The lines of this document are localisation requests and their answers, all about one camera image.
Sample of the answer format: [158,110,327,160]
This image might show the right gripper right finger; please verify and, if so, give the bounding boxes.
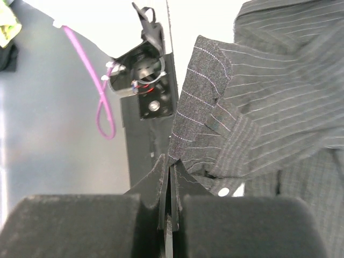
[170,162,327,257]

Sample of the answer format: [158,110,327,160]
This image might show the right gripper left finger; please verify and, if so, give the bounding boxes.
[1,155,168,257]

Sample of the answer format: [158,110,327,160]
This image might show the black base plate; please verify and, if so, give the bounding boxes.
[108,4,178,186]

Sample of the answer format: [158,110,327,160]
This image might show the black pinstriped long sleeve shirt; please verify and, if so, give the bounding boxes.
[168,0,344,205]

